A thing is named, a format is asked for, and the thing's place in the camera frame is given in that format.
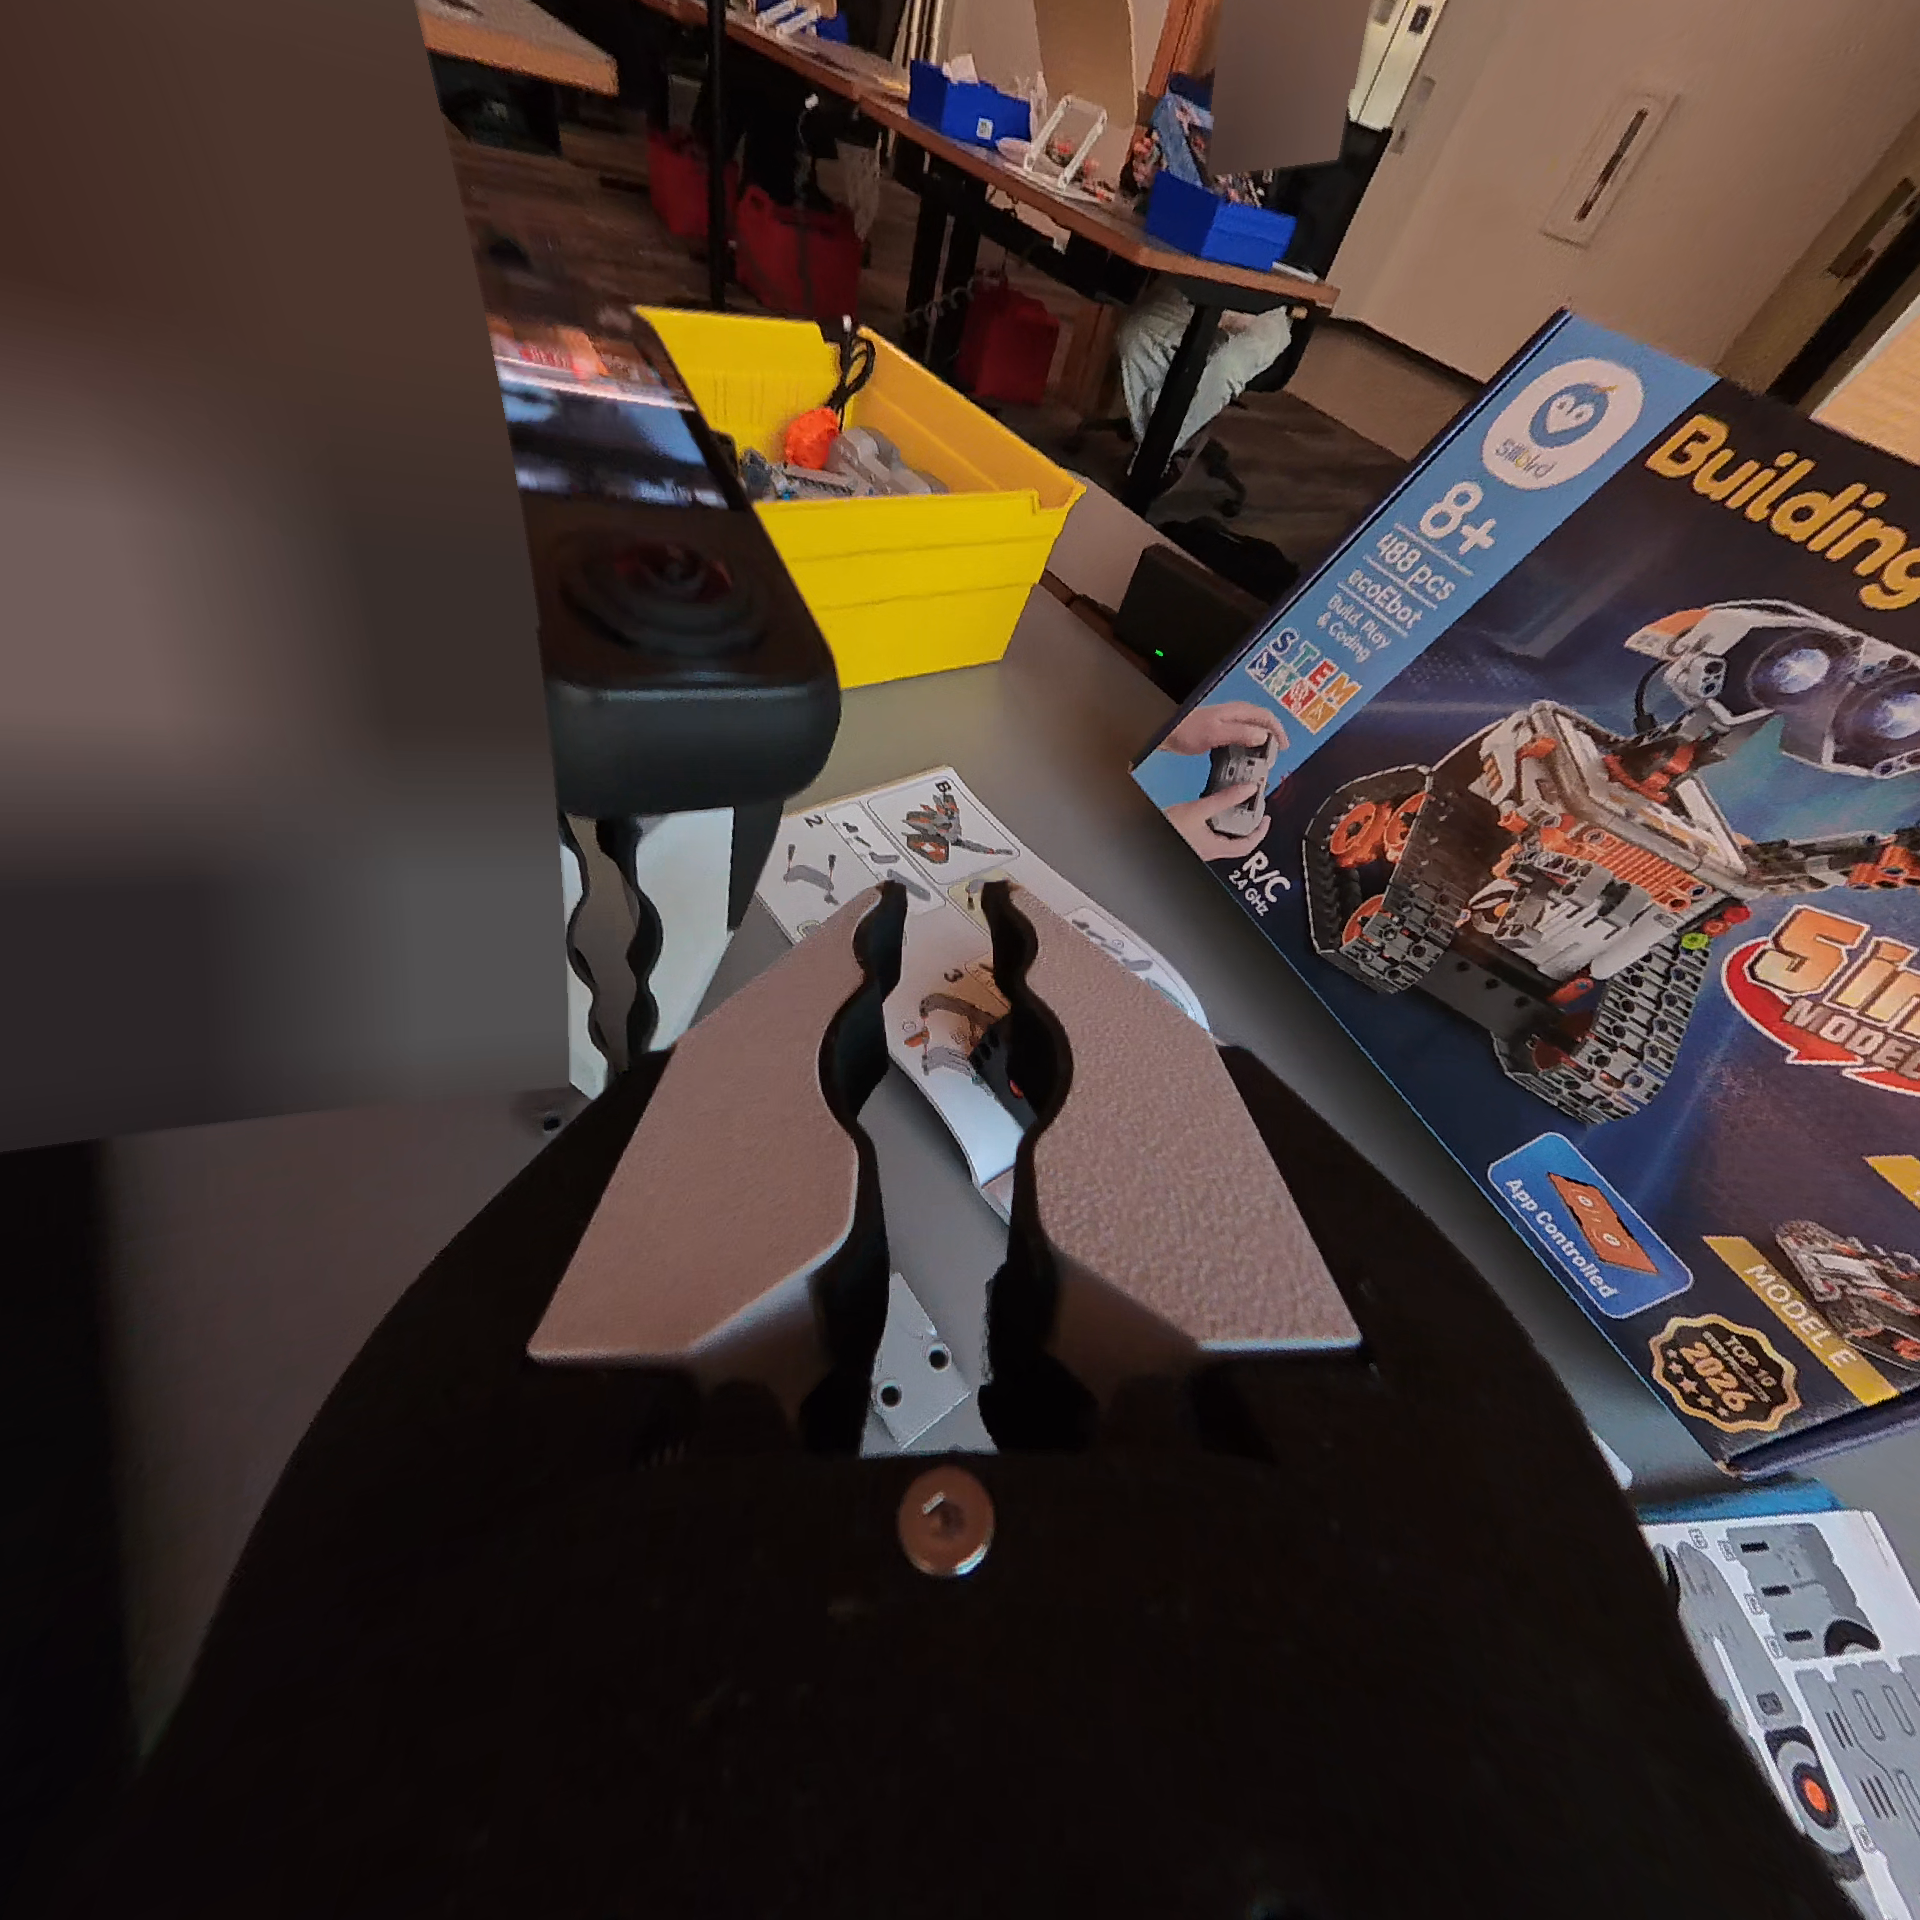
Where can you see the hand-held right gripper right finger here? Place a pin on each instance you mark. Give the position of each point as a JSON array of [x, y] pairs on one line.
[[1184, 1201]]

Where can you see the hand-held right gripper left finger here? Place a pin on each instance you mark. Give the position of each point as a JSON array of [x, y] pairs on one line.
[[707, 1201]]

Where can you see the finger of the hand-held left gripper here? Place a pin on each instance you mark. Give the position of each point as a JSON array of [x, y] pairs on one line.
[[577, 900], [695, 900]]

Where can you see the yellow plastic bin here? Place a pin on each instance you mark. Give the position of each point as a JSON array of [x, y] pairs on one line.
[[900, 598]]

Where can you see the pile of building pieces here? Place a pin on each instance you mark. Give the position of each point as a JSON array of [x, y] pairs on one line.
[[783, 479]]

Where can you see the small light grey building piece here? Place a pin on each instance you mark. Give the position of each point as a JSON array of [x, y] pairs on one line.
[[914, 1379]]

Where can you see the small orange gear wheel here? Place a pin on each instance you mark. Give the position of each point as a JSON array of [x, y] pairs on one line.
[[811, 437]]

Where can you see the blue product box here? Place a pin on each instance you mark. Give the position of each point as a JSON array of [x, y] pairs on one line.
[[1500, 973]]

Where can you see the red case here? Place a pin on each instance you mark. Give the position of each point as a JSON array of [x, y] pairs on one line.
[[683, 182], [1005, 343], [793, 257]]

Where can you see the black device with green light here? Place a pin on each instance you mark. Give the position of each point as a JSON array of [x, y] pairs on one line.
[[1184, 598]]

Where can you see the black pole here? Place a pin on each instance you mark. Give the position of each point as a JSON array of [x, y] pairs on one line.
[[718, 148]]

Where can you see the wooden table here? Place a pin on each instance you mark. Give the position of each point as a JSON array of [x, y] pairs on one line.
[[1082, 226], [811, 53], [528, 44]]

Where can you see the blue storage box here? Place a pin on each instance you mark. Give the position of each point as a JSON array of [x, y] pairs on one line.
[[1215, 226], [966, 104]]

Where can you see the clear acrylic stand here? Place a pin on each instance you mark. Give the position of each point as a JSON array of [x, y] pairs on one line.
[[1069, 136]]

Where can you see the white printed sheet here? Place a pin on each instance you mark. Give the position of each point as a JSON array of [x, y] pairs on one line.
[[1800, 1650]]

